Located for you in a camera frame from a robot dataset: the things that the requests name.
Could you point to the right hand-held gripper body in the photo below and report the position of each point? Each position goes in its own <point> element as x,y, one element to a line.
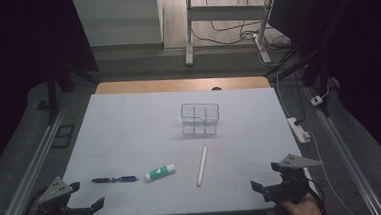
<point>290,181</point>

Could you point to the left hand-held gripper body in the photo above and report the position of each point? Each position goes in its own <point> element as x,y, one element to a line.
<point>55,202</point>

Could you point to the blue pen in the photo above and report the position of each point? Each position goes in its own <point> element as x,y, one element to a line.
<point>114,179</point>

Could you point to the white pen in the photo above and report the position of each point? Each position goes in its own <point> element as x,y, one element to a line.
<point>201,167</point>

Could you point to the wooden table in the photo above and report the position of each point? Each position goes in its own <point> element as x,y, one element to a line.
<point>163,85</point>

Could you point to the black plug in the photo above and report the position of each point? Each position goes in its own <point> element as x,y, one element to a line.
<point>298,122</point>

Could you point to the aluminium rail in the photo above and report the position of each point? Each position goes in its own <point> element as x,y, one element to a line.
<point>347,158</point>
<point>29,177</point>

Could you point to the person's right hand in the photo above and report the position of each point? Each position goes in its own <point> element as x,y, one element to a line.
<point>301,210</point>

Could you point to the white desk frame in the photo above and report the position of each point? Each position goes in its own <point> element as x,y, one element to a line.
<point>226,12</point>

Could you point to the white power strip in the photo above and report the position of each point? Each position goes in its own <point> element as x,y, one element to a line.
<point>298,130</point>

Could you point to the small white adapter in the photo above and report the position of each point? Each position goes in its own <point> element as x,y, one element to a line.
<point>316,100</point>

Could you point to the white cabinet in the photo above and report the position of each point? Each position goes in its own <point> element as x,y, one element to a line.
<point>116,20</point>

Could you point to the white paper sheet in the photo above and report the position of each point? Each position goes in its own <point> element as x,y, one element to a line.
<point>140,130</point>

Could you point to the clear acrylic pen holder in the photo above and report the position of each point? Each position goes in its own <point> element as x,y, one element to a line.
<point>200,118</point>

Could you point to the black floor frame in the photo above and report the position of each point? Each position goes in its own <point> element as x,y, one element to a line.
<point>63,136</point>

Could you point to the green and white glue stick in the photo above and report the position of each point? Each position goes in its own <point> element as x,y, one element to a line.
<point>160,172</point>

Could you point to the black metal stand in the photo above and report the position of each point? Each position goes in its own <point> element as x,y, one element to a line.
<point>52,96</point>
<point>319,63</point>

